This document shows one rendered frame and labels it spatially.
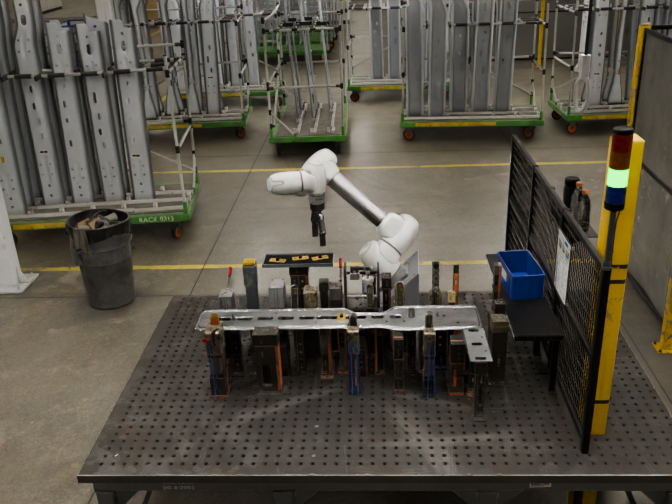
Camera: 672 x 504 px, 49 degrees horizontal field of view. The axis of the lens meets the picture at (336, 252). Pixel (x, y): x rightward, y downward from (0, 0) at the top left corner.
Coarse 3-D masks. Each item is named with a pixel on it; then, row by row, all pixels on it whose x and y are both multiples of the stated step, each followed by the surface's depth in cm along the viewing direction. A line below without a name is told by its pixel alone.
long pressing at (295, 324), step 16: (208, 320) 360; (240, 320) 359; (256, 320) 358; (272, 320) 357; (288, 320) 357; (304, 320) 356; (320, 320) 356; (336, 320) 355; (368, 320) 354; (384, 320) 353; (400, 320) 353; (416, 320) 352; (448, 320) 351; (464, 320) 350; (480, 320) 350
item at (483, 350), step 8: (464, 328) 343; (472, 328) 343; (480, 328) 343; (464, 336) 337; (472, 336) 336; (480, 336) 336; (488, 344) 330; (472, 352) 324; (480, 352) 324; (488, 352) 324; (472, 360) 318; (480, 360) 318; (488, 360) 318
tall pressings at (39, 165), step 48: (0, 0) 666; (0, 48) 677; (48, 48) 685; (96, 48) 682; (0, 96) 671; (48, 96) 716; (96, 96) 696; (0, 144) 682; (48, 144) 710; (96, 144) 714; (144, 144) 716; (48, 192) 726; (96, 192) 754; (144, 192) 732
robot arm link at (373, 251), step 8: (368, 248) 414; (376, 248) 414; (384, 248) 414; (392, 248) 415; (360, 256) 418; (368, 256) 413; (376, 256) 413; (384, 256) 414; (392, 256) 415; (368, 264) 415; (376, 264) 414; (384, 264) 414; (392, 264) 416; (392, 272) 416
